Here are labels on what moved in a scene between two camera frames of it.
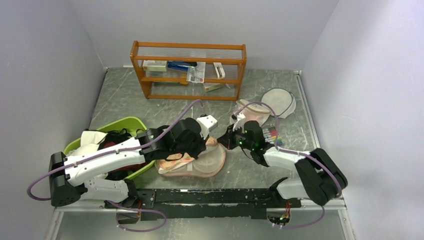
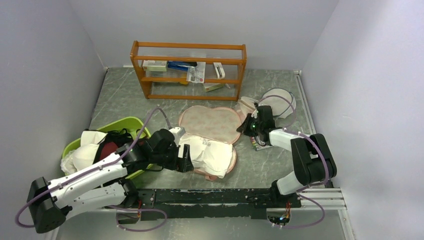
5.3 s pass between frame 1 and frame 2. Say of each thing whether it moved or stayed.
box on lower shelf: stayed
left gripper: moved
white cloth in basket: stayed
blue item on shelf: stayed
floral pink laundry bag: moved
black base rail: stayed
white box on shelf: stayed
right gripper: moved
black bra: stayed
